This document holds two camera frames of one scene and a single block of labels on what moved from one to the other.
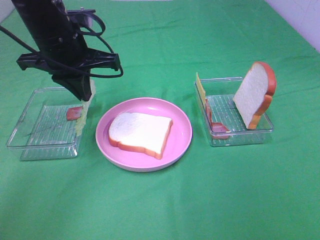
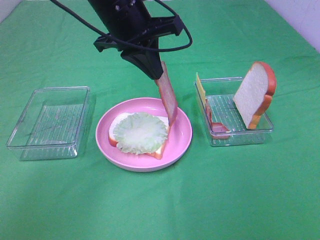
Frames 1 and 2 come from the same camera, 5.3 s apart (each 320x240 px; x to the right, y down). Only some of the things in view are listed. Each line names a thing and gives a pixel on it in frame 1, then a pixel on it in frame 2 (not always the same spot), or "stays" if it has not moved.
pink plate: (177, 142) stays
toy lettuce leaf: (81, 123) → (138, 133)
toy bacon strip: (74, 113) → (168, 95)
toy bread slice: (254, 97) stays
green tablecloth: (266, 191) stays
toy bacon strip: (218, 130) stays
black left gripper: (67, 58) → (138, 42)
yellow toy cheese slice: (201, 88) stays
